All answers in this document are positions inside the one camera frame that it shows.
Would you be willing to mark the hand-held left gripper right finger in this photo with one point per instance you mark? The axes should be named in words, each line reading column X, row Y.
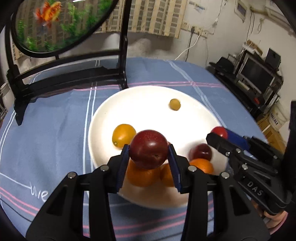
column 174, row 166

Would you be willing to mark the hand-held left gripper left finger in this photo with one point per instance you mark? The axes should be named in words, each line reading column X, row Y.
column 122, row 166

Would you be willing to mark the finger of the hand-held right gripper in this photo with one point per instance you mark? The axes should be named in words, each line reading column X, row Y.
column 219, row 143
column 238, row 140

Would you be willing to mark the small red tomato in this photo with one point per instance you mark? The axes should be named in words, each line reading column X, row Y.
column 219, row 132

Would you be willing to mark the orange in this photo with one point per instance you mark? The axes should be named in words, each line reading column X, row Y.
column 141, row 177
column 203, row 166
column 167, row 176

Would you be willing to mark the red apple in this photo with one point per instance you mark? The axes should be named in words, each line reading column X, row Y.
column 200, row 151
column 148, row 148

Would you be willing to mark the yellow-orange persimmon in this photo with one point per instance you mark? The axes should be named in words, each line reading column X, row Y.
column 123, row 135

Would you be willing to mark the small yellow-green fruit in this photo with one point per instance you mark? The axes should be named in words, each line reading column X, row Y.
column 175, row 104

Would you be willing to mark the white round plate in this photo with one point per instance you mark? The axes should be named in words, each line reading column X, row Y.
column 150, row 111

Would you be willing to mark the person's right hand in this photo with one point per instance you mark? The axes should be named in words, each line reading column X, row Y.
column 275, row 221

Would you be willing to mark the cardboard box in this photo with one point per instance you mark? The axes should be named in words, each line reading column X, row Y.
column 271, row 126

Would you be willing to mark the black media desk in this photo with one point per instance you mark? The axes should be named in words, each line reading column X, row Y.
column 231, row 81

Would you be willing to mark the computer monitor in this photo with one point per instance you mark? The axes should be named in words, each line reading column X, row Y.
column 255, row 71

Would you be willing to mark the blue plaid tablecloth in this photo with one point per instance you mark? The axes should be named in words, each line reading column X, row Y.
column 46, row 143

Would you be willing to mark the black speaker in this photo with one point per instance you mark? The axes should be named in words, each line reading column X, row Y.
column 272, row 58

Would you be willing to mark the white power strip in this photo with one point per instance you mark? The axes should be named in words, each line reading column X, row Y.
column 197, row 30

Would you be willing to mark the round goldfish screen on stand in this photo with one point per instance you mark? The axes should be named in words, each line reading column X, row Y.
column 69, row 62

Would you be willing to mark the beige checked curtain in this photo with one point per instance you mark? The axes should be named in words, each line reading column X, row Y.
column 150, row 18

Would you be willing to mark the white wall outlet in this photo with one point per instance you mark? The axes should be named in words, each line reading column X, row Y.
column 185, row 25

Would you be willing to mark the wall electrical box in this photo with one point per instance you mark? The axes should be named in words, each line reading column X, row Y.
column 240, row 10

